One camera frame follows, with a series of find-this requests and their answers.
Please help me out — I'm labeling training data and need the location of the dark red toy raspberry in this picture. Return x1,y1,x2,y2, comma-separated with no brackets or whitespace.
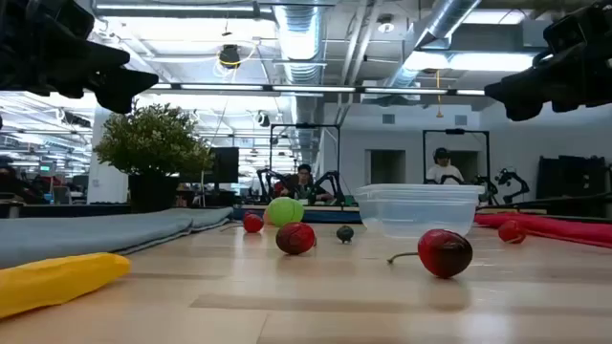
274,221,317,256

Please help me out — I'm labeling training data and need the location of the black metal gantry frame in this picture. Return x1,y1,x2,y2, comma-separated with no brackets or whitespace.
422,127,492,185
269,122,342,204

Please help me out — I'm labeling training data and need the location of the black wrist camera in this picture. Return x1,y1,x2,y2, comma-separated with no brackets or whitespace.
0,0,96,44
543,2,612,54

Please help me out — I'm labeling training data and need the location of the grey folded cloth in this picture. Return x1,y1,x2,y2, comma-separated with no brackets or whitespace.
0,205,235,269

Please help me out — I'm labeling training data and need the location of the yellow toy banana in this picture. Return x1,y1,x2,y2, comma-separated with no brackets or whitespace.
0,251,132,320

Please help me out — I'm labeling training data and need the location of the dark red cherry with stem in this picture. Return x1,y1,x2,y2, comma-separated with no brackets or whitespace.
385,228,474,280

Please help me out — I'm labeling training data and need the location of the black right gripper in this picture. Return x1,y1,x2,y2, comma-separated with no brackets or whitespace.
484,42,612,122

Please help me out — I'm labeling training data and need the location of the potted green plant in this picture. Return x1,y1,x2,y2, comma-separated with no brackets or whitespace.
93,97,215,214

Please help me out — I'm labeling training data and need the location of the slanted silver ventilation duct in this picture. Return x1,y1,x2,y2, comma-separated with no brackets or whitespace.
384,0,483,90

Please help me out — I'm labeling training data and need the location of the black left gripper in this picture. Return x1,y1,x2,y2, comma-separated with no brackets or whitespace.
0,39,160,116

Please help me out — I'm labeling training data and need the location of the yellow hanging cord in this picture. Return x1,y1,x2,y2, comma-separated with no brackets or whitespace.
433,69,445,119

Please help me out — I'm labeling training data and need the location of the person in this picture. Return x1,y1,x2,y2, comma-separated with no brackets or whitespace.
279,163,336,202
425,146,465,185

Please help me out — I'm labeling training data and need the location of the red folded cloth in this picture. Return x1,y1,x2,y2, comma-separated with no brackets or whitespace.
473,212,612,249

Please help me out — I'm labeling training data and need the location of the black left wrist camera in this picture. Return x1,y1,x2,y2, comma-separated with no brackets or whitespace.
0,0,96,44

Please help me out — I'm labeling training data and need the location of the small red toy tomato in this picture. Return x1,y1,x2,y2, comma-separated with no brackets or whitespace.
242,213,265,234
497,219,527,245

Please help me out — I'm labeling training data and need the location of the wide silver ventilation duct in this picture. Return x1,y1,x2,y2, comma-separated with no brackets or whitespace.
272,0,329,163

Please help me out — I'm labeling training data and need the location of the black office monitor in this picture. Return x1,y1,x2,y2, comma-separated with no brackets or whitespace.
211,146,240,185

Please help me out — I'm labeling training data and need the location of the long ceiling light rail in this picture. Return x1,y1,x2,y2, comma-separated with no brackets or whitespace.
147,81,487,98

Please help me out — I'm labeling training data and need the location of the black aluminium table frame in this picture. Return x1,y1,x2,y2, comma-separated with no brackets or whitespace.
18,204,131,219

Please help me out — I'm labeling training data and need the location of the black storage cabinet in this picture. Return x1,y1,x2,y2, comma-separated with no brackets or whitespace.
537,155,612,200

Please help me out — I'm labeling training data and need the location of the black ceiling camera yellow cable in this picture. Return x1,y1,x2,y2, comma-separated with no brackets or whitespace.
218,44,242,70

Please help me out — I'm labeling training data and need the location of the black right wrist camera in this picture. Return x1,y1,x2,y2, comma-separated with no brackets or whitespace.
543,2,612,54

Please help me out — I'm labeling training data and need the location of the navy blue cloth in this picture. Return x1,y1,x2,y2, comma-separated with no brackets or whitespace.
232,205,363,225

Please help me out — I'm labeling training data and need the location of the clear plastic tupperware container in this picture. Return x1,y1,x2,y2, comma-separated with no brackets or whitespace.
354,183,486,240

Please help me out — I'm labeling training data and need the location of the lime green toy apple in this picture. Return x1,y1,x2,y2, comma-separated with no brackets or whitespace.
266,196,306,228

